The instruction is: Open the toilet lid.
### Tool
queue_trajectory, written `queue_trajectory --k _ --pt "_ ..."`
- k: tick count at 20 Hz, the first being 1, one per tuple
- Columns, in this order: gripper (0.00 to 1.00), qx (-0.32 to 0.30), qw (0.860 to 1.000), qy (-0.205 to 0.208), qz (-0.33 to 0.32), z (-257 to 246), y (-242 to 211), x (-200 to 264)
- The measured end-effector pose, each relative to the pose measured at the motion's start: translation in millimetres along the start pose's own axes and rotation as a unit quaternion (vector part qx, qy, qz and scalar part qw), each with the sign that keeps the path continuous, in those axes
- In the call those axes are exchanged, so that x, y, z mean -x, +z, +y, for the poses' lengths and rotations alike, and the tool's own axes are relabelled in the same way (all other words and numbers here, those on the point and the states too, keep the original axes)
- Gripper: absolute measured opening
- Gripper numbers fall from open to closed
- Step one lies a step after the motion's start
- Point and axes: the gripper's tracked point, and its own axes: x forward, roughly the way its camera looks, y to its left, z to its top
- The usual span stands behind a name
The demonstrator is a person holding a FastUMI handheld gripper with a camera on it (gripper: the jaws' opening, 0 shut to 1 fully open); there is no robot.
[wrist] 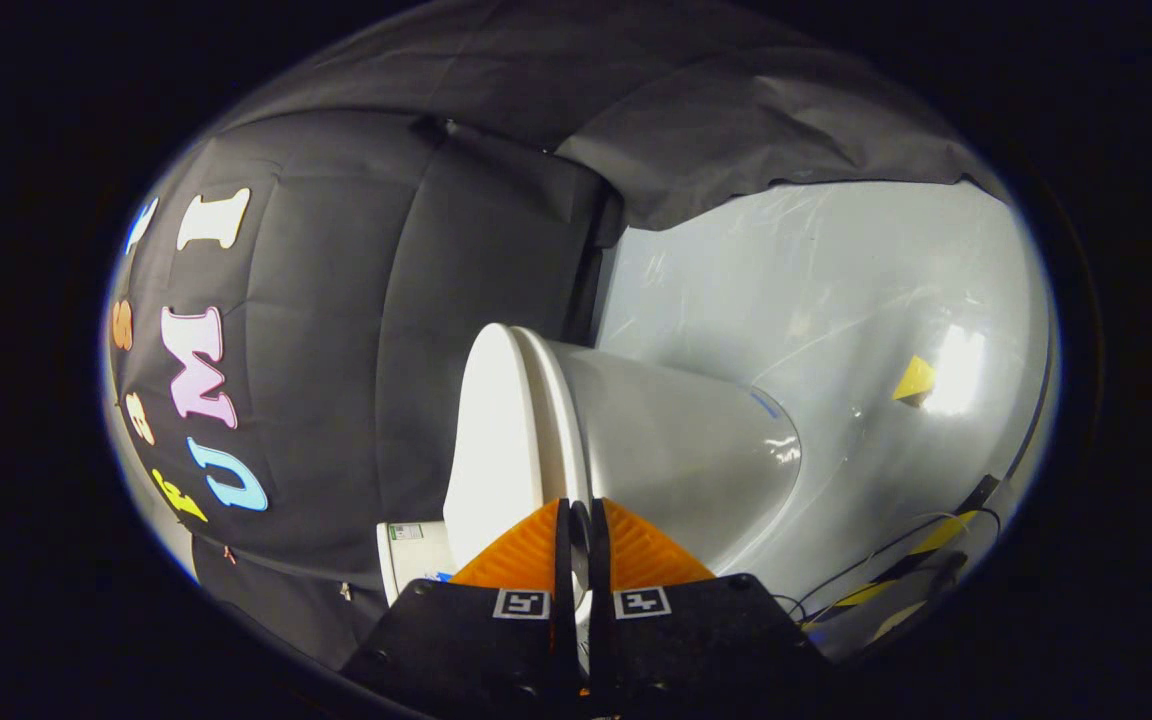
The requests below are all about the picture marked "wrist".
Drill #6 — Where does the white toilet bowl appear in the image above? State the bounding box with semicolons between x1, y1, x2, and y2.
548;340;804;601

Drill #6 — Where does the black cable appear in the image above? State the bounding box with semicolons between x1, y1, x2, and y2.
776;506;1003;623

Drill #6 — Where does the yellow floor tape piece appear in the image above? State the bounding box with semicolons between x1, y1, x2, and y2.
892;355;937;403

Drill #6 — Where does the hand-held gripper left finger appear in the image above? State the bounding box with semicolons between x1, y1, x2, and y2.
339;497;585;720

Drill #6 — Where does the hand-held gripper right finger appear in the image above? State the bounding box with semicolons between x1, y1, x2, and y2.
588;496;834;720

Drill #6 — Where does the black backdrop cloth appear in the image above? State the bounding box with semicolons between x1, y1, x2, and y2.
106;0;1012;671

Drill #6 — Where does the black yellow striped tape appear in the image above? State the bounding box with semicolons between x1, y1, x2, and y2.
804;474;1003;641

